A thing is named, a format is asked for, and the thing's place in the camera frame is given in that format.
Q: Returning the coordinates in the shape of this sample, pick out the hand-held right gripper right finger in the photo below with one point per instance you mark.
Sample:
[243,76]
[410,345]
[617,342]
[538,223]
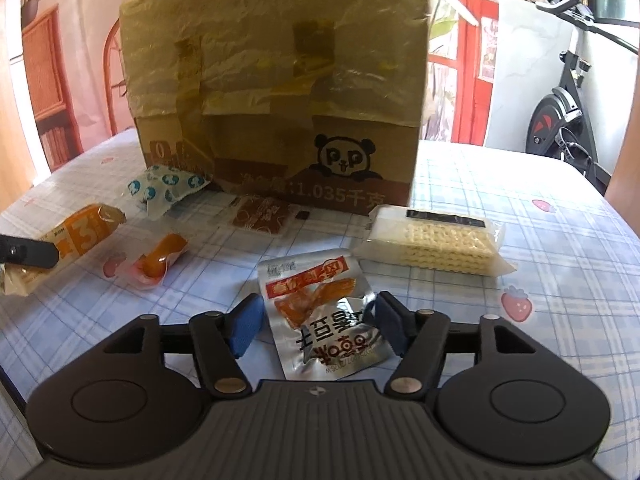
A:
[392,322]

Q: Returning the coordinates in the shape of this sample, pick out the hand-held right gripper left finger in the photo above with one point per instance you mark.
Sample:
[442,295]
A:
[245,325]

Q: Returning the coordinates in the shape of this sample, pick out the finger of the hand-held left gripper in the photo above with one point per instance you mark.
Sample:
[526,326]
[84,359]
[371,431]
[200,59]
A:
[30,251]

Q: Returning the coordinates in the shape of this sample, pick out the silver snack packet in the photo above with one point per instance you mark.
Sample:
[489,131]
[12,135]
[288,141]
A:
[310,285]

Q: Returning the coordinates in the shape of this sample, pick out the clear cracker pack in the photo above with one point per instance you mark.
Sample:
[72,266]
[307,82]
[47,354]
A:
[440,245]

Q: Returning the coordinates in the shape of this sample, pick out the clear orange snack packet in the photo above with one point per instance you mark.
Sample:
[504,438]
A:
[160,255]

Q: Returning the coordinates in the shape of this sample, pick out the small brown packet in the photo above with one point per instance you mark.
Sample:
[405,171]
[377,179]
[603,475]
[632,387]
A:
[260,215]

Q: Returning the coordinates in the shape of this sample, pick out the white blue-patterned packet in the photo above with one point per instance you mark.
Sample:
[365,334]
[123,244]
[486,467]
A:
[160,185]

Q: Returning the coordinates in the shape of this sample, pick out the wooden cabinet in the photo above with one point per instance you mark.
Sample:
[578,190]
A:
[50,90]

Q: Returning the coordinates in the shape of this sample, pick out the taped cardboard box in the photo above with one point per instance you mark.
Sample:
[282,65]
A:
[280,85]

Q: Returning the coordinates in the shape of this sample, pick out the dark vase with twigs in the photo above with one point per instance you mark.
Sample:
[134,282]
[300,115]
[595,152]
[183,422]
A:
[32,7]

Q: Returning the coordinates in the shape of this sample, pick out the exercise bike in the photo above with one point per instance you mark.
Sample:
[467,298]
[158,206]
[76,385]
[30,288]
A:
[565,110]

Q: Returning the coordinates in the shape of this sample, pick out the wooden board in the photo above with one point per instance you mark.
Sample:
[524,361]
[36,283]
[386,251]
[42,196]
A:
[627,180]

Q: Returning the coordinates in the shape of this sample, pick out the red framed door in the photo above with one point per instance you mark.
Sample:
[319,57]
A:
[470,50]

